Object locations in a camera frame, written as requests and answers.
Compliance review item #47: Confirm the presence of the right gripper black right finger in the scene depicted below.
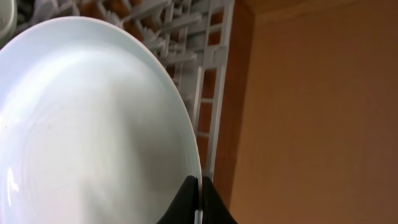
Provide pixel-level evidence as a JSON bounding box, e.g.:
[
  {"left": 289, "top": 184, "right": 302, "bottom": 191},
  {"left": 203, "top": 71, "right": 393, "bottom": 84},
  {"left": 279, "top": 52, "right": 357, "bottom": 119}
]
[{"left": 202, "top": 176, "right": 238, "bottom": 224}]

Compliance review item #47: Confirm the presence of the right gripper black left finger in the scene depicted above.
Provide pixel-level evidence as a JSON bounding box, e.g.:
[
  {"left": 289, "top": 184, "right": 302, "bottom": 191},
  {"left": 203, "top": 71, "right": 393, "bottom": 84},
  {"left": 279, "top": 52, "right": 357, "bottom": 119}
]
[{"left": 157, "top": 175, "right": 199, "bottom": 224}]

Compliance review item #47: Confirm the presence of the light blue large plate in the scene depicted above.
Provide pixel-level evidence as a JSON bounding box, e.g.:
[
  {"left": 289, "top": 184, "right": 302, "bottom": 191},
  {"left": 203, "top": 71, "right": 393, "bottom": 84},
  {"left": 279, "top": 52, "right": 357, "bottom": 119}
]
[{"left": 1, "top": 17, "right": 201, "bottom": 223}]

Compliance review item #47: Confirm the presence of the green bowl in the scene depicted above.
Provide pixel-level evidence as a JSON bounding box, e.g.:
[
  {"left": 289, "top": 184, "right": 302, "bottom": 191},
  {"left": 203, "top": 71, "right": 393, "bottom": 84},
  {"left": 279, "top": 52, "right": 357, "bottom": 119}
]
[{"left": 0, "top": 0, "right": 17, "bottom": 42}]

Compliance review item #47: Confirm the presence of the grey dishwasher rack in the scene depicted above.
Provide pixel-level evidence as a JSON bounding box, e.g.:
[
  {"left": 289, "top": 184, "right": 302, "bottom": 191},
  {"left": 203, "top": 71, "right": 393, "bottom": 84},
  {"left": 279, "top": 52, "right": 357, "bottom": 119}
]
[{"left": 16, "top": 0, "right": 234, "bottom": 177}]

